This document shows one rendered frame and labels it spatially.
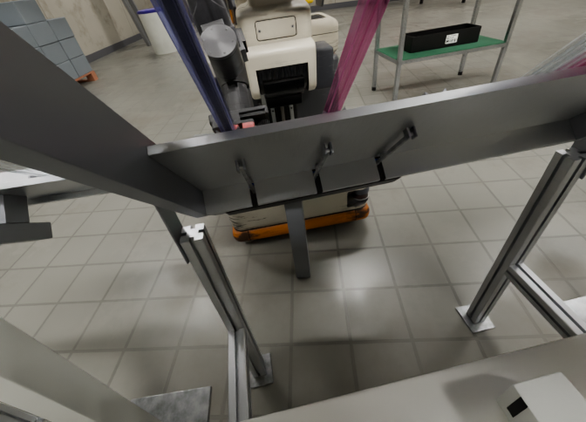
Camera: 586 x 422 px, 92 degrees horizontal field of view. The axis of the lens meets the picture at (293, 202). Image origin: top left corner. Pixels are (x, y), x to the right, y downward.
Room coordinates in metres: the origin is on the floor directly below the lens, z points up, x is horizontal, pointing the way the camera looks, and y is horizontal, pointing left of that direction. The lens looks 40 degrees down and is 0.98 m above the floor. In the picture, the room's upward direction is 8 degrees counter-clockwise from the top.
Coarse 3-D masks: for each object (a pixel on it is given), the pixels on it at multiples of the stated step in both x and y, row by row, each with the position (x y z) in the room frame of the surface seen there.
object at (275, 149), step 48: (432, 96) 0.28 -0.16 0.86; (480, 96) 0.29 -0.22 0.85; (528, 96) 0.31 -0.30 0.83; (576, 96) 0.35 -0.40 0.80; (192, 144) 0.26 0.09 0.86; (240, 144) 0.27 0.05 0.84; (288, 144) 0.29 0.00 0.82; (336, 144) 0.32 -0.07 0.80; (384, 144) 0.36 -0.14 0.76; (432, 144) 0.41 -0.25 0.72
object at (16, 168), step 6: (0, 162) 0.32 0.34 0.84; (6, 162) 0.33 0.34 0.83; (0, 168) 0.32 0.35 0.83; (6, 168) 0.33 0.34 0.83; (12, 168) 0.33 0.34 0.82; (18, 168) 0.34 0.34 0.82; (24, 168) 0.35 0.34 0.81; (30, 168) 0.35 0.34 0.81; (30, 174) 0.36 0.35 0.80; (36, 174) 0.36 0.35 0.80; (42, 174) 0.36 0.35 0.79; (48, 174) 0.37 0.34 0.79
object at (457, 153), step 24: (456, 144) 0.42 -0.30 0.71; (480, 144) 0.41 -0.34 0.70; (504, 144) 0.41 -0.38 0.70; (528, 144) 0.41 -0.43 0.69; (552, 144) 0.41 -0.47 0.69; (336, 168) 0.40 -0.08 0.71; (360, 168) 0.39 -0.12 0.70; (384, 168) 0.39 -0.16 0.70; (408, 168) 0.39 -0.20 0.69; (432, 168) 0.39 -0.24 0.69; (216, 192) 0.38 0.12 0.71; (240, 192) 0.37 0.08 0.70; (264, 192) 0.37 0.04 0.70; (288, 192) 0.37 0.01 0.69; (312, 192) 0.37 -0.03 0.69
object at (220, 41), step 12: (204, 24) 0.52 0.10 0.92; (216, 24) 0.51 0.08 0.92; (204, 36) 0.50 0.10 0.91; (216, 36) 0.50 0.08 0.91; (228, 36) 0.50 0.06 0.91; (240, 36) 0.60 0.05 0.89; (216, 48) 0.48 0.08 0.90; (228, 48) 0.48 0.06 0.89; (240, 48) 0.58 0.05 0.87; (216, 60) 0.48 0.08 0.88; (228, 60) 0.48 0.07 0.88; (240, 60) 0.51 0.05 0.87; (216, 72) 0.50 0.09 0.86; (228, 72) 0.50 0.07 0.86; (240, 72) 0.51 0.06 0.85
